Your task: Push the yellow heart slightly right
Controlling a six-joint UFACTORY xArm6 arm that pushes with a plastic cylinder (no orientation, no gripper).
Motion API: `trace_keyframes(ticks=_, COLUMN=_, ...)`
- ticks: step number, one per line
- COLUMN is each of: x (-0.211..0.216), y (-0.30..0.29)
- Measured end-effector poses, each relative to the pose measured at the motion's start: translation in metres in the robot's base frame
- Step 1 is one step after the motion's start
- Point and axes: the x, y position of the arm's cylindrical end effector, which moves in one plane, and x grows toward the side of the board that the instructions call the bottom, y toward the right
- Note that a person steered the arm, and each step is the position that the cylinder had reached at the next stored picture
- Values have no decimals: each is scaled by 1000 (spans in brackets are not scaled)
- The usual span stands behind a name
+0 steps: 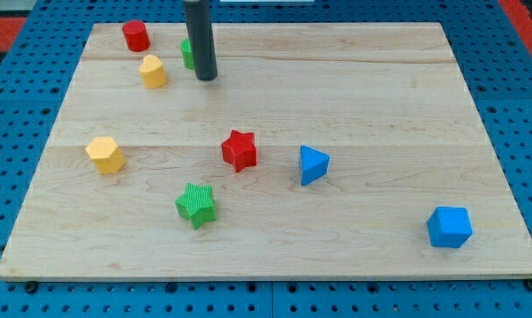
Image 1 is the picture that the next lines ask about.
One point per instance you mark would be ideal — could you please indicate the green star block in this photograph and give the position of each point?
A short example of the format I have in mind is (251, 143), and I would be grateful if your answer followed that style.
(196, 204)

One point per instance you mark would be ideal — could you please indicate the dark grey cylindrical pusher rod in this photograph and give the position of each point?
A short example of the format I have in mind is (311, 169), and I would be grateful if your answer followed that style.
(200, 33)

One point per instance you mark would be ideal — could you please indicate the red cylinder block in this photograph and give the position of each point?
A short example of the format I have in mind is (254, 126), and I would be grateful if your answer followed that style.
(136, 35)

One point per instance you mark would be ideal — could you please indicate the yellow hexagon block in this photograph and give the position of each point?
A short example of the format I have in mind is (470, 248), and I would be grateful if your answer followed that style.
(106, 155)

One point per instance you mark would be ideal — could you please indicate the yellow heart block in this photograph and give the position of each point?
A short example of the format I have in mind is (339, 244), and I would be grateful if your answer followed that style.
(152, 72)

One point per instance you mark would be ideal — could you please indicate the light wooden board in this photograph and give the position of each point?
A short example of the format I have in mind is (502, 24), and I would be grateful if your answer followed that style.
(386, 101)

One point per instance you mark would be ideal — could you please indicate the blue perforated base mat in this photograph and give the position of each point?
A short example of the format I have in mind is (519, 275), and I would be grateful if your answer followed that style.
(38, 68)

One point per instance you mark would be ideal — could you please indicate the red star block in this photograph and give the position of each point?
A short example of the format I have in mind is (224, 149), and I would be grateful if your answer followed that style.
(239, 150)

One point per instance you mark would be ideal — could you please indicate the blue cube block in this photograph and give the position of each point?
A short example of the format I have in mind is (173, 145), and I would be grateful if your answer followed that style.
(449, 227)

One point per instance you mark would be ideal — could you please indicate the green block behind rod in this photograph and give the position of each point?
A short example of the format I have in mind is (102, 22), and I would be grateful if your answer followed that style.
(186, 53)

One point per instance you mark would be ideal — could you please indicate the blue triangle block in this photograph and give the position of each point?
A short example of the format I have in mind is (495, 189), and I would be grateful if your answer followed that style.
(314, 164)

